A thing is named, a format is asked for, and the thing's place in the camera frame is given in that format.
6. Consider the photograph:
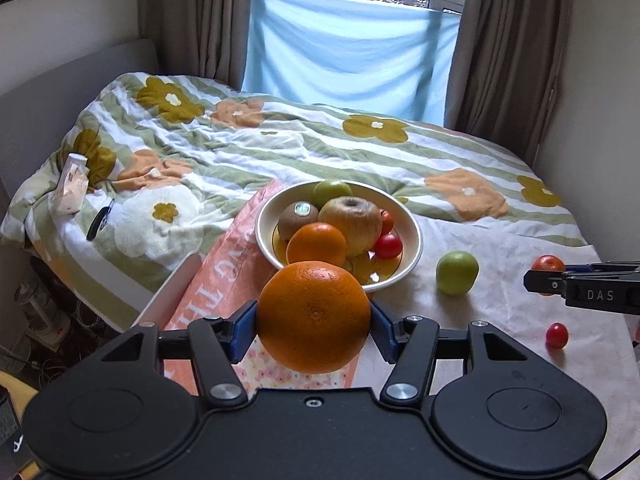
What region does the cream fruit bowl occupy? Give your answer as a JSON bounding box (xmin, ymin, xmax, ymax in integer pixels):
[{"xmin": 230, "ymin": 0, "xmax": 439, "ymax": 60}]
[{"xmin": 255, "ymin": 181, "xmax": 423, "ymax": 292}]

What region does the red cherry tomato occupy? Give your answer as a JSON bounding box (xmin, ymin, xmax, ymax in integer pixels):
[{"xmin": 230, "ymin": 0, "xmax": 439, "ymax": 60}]
[
  {"xmin": 373, "ymin": 232, "xmax": 404, "ymax": 260},
  {"xmin": 546, "ymin": 323, "xmax": 570, "ymax": 350}
]

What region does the small tangerine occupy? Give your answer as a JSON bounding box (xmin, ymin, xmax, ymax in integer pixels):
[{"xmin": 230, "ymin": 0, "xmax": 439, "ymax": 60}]
[{"xmin": 530, "ymin": 255, "xmax": 565, "ymax": 273}]

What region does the left brown curtain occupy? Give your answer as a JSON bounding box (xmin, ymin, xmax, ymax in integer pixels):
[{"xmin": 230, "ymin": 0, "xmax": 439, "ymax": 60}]
[{"xmin": 138, "ymin": 0, "xmax": 252, "ymax": 90}]

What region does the medium orange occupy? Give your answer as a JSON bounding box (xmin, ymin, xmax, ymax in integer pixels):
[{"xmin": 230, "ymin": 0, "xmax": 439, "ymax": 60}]
[{"xmin": 285, "ymin": 222, "xmax": 347, "ymax": 266}]

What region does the brown curtain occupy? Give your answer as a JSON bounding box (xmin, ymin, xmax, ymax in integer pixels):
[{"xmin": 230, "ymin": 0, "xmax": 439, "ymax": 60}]
[
  {"xmin": 138, "ymin": 0, "xmax": 252, "ymax": 90},
  {"xmin": 445, "ymin": 0, "xmax": 570, "ymax": 164}
]

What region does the white tube bottle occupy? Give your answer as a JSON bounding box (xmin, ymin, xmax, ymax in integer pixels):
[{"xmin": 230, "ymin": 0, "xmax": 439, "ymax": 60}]
[{"xmin": 52, "ymin": 153, "xmax": 89, "ymax": 216}]

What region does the grey headboard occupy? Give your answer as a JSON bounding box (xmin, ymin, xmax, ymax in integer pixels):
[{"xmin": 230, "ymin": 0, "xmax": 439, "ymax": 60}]
[{"xmin": 1, "ymin": 39, "xmax": 160, "ymax": 200}]

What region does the small orange mandarin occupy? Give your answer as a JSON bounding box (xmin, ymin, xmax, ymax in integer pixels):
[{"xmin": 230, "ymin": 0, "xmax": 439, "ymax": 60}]
[{"xmin": 381, "ymin": 209, "xmax": 395, "ymax": 236}]

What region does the green apple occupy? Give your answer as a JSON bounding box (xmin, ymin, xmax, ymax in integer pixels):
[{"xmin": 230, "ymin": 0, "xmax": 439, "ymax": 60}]
[
  {"xmin": 436, "ymin": 250, "xmax": 480, "ymax": 296},
  {"xmin": 312, "ymin": 180, "xmax": 352, "ymax": 209}
]

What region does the brown kiwi with sticker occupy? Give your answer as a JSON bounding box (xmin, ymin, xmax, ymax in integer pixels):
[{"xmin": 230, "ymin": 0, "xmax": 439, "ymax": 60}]
[{"xmin": 277, "ymin": 200, "xmax": 319, "ymax": 242}]

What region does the large yellow-red apple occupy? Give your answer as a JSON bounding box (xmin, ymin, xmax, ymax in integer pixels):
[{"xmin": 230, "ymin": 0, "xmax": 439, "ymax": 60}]
[{"xmin": 319, "ymin": 196, "xmax": 382, "ymax": 257}]

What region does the large orange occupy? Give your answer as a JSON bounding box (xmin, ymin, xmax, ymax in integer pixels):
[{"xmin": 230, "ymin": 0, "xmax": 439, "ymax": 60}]
[{"xmin": 256, "ymin": 261, "xmax": 371, "ymax": 374}]

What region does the white pink towel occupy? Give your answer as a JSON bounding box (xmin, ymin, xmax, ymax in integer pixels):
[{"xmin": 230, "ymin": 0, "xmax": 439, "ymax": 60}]
[{"xmin": 162, "ymin": 179, "xmax": 639, "ymax": 396}]

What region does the light blue window cloth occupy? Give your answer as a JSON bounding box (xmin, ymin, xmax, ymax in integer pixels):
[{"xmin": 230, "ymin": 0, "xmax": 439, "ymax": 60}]
[{"xmin": 242, "ymin": 0, "xmax": 460, "ymax": 125}]

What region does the floral striped quilt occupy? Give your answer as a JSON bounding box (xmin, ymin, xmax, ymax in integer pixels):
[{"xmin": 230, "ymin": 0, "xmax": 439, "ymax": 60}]
[{"xmin": 0, "ymin": 71, "xmax": 589, "ymax": 334}]

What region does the right brown curtain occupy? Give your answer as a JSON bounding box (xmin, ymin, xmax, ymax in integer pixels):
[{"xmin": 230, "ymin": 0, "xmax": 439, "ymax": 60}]
[{"xmin": 445, "ymin": 0, "xmax": 570, "ymax": 164}]

